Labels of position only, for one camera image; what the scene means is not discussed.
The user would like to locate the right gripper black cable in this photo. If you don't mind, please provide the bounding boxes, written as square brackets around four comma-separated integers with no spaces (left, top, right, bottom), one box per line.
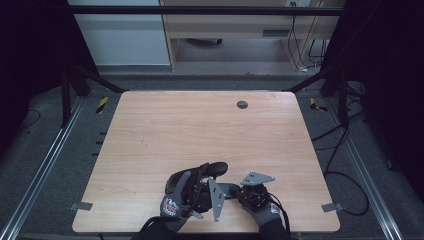
[266,191,292,234]

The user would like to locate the person's left hand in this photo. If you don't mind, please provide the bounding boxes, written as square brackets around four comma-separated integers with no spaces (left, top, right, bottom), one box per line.
[159,169,205,233]

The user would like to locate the white cabinet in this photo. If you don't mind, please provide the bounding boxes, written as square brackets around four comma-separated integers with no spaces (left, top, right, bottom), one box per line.
[67,0,172,67]

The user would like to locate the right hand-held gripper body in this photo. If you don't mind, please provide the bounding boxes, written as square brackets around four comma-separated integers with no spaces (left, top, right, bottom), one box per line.
[236,171,277,212]

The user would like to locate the hanging desk cables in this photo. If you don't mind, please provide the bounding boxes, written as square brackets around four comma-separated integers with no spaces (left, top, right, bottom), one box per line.
[287,1,330,73]

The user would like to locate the black floor cable loop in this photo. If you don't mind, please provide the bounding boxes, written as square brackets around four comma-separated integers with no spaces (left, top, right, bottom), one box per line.
[311,109,371,217]

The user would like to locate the black metal frame strut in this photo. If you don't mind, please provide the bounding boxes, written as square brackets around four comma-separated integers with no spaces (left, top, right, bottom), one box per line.
[282,64,350,128]
[60,63,129,128]

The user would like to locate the aluminium floor rail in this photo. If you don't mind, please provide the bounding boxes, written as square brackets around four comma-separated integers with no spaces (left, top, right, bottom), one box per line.
[323,98,404,240]
[0,96,87,240]

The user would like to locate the grey tape piece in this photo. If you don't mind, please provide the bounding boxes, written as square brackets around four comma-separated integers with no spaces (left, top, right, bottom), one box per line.
[321,202,345,213]
[68,201,94,212]

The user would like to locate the yellow black hazard tape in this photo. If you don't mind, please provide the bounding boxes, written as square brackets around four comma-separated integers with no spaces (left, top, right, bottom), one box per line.
[309,97,328,113]
[96,96,110,115]

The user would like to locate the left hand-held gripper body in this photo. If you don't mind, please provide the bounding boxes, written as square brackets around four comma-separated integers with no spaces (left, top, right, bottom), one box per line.
[185,173,228,223]

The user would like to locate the person's right hand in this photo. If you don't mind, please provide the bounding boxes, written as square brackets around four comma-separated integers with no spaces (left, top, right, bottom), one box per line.
[242,199,284,228]

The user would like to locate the black horizontal frame bar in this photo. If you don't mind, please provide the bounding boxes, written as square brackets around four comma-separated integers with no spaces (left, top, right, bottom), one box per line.
[68,5,346,16]

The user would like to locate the black stapler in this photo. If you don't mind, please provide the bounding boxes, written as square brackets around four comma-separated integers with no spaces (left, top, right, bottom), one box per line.
[165,161,243,200]

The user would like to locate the light wooden desk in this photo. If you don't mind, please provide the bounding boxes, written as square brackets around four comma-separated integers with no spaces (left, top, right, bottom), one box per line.
[159,0,348,72]

